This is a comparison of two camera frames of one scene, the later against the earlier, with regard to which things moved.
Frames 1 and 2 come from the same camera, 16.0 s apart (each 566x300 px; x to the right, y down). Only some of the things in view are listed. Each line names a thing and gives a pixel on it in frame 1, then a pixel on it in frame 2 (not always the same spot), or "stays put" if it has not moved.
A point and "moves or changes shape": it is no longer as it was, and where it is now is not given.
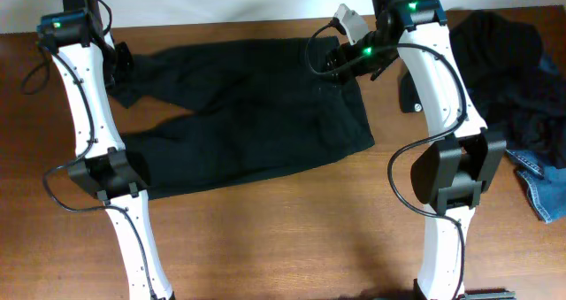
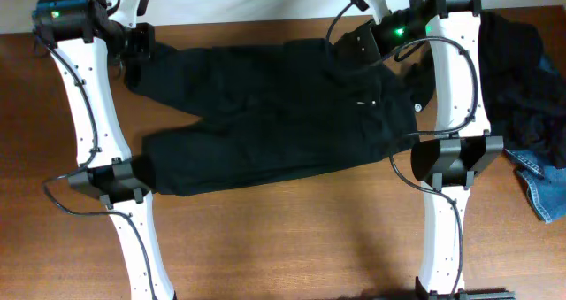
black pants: [256, 107] moves or changes shape
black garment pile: [518, 94] stays put
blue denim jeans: [546, 183] stays put
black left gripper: [122, 57] -> [139, 43]
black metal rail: [489, 294] stays put
